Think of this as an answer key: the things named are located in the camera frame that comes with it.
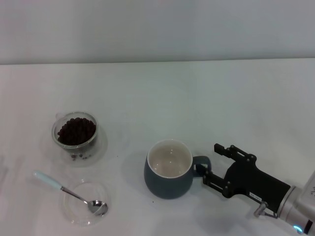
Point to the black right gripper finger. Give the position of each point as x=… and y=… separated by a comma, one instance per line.
x=237, y=155
x=216, y=183

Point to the small clear glass dish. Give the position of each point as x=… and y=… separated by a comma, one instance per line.
x=73, y=211

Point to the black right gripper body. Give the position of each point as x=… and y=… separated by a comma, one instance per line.
x=256, y=179

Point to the double-walled glass cup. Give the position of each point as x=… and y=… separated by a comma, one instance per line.
x=99, y=145

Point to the coffee beans in glass base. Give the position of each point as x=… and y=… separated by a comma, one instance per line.
x=80, y=156

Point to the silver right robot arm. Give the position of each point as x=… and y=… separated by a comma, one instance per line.
x=302, y=196

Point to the dark blue ceramic mug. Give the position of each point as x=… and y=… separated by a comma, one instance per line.
x=167, y=186

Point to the pile of coffee beans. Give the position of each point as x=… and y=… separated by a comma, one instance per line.
x=76, y=132

